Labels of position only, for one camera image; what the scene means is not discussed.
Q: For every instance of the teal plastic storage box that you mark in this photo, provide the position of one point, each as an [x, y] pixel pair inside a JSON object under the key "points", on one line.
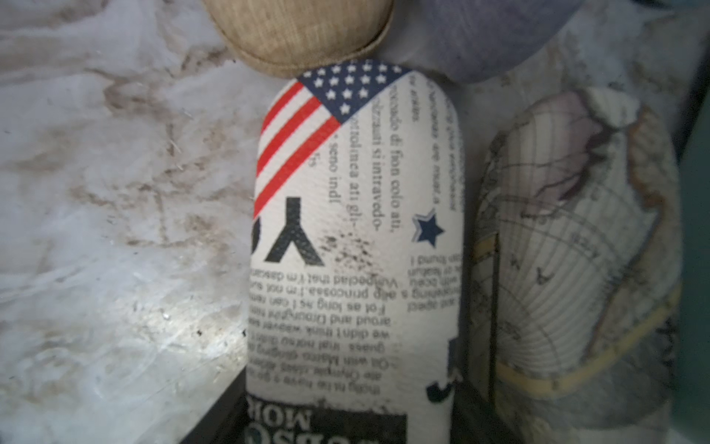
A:
{"points": [[690, 420]]}

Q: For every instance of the tan fabric glasses case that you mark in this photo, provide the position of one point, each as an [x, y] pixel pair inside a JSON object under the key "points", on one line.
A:
{"points": [[286, 38]]}

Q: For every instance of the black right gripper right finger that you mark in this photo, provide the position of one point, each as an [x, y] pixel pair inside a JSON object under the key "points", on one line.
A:
{"points": [[474, 421]]}

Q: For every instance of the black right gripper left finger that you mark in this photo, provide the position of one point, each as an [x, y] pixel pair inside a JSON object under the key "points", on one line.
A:
{"points": [[227, 419]]}

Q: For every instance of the newspaper flag print glasses case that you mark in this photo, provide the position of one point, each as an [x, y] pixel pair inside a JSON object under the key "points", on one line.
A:
{"points": [[356, 261]]}

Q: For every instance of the world map print glasses case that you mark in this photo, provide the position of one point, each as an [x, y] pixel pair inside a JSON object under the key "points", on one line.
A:
{"points": [[577, 272]]}

